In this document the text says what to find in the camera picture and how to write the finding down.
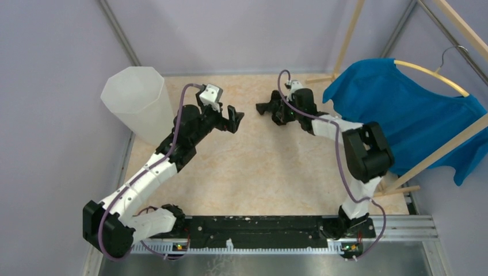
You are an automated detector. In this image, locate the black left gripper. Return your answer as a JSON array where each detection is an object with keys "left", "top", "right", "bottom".
[{"left": 191, "top": 92, "right": 244, "bottom": 145}]

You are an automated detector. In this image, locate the black plastic trash bag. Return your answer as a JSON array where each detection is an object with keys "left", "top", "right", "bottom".
[{"left": 256, "top": 90, "right": 295, "bottom": 126}]

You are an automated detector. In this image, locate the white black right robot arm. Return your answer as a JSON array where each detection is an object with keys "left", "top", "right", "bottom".
[{"left": 256, "top": 89, "right": 394, "bottom": 240}]

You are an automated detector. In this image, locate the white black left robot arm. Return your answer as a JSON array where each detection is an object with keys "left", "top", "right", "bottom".
[{"left": 82, "top": 103, "right": 245, "bottom": 262}]

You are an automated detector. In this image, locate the white translucent trash bin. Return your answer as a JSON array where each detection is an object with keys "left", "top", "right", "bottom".
[{"left": 101, "top": 66, "right": 174, "bottom": 147}]

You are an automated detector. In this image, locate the blue t-shirt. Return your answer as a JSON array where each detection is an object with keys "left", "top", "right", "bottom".
[{"left": 323, "top": 59, "right": 487, "bottom": 175}]

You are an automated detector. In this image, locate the wooden clothes rack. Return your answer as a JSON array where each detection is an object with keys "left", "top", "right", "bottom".
[{"left": 304, "top": 0, "right": 488, "bottom": 199}]

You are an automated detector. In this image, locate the wooden clothes hanger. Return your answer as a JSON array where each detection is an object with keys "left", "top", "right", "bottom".
[{"left": 394, "top": 45, "right": 470, "bottom": 98}]

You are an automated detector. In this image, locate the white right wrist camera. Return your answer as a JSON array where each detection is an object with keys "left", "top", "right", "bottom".
[{"left": 285, "top": 80, "right": 303, "bottom": 93}]

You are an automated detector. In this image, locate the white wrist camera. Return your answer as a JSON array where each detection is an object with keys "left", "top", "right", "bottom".
[
  {"left": 285, "top": 80, "right": 303, "bottom": 93},
  {"left": 197, "top": 83, "right": 223, "bottom": 113}
]

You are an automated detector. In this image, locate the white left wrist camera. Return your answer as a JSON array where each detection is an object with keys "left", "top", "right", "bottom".
[{"left": 197, "top": 83, "right": 223, "bottom": 113}]

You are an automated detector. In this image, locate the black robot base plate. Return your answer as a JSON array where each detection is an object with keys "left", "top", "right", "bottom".
[{"left": 148, "top": 215, "right": 376, "bottom": 250}]

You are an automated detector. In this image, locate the white slotted cable duct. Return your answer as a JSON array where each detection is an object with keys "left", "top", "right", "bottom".
[{"left": 131, "top": 239, "right": 344, "bottom": 255}]

